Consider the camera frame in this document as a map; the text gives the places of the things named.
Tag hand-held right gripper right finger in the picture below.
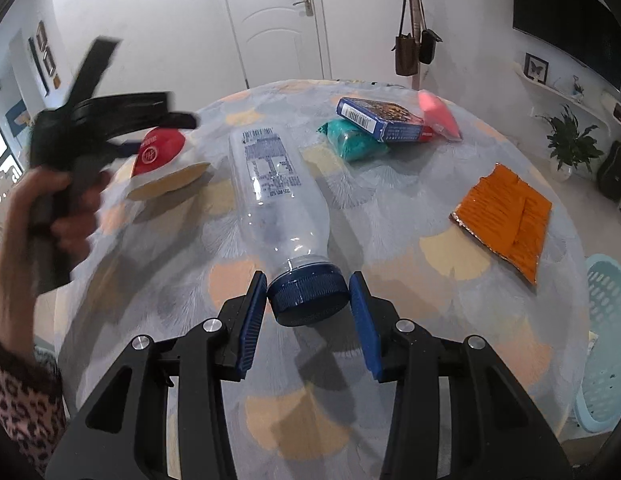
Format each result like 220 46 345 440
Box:
348 271 574 480

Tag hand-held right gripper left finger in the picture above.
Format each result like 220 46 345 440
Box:
45 270 268 480

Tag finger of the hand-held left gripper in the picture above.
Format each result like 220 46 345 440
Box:
65 36 123 107
88 91 198 158

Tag red paper cup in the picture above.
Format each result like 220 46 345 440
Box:
126 127 212 202

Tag clear plastic bottle blue cap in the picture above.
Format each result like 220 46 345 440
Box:
229 127 350 327

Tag light blue plastic basket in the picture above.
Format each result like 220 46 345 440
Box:
573 254 621 433

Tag person's left forearm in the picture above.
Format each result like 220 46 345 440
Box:
0 332 68 476

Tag person's left hand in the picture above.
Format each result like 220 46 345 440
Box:
0 166 112 356

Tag white door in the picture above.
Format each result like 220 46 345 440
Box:
218 0 336 88

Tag orange foil packet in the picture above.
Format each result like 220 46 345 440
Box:
449 162 554 286

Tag teal plastic bag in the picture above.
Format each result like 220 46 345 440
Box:
318 119 391 162

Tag blue and white carton box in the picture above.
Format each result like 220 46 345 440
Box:
337 97 434 143

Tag pink plastic pouch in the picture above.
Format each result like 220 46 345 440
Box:
418 89 462 142

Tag brown hanging bag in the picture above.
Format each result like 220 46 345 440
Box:
391 0 420 77

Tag potted green plant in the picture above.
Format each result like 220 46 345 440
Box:
535 105 604 181

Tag black hanging bag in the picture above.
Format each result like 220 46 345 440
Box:
418 0 443 66

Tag black guitar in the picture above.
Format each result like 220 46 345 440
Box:
597 140 621 201

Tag red white capsule shelf box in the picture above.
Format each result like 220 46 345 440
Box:
601 91 621 133

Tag wooden wall picture frame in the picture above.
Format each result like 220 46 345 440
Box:
35 21 60 88

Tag dark wall picture frame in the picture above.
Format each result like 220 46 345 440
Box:
28 36 50 97

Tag low white wall shelf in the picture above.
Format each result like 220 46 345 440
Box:
513 62 621 133

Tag butterfly picture frame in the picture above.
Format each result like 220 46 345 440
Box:
523 52 550 83

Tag wall television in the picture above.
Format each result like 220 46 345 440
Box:
511 0 621 93

